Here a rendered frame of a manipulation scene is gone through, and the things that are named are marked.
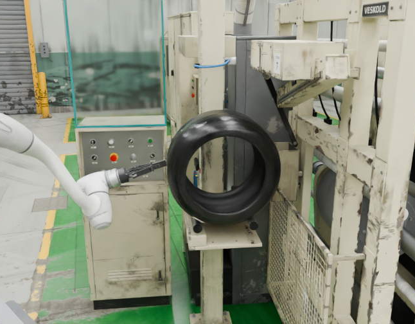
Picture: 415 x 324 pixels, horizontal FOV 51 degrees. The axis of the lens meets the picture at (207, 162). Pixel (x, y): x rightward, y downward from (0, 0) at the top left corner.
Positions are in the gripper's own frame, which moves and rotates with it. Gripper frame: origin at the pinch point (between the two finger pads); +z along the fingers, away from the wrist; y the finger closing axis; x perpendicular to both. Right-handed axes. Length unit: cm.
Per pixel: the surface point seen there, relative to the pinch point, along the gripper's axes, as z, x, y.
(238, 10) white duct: 70, -58, 78
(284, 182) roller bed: 62, 37, 19
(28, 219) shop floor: -163, 81, 221
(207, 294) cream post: 1, 96, 26
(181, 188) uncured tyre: 7.3, 10.8, -11.3
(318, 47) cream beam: 76, -37, -36
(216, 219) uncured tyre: 18.8, 31.6, -11.3
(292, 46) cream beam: 66, -41, -36
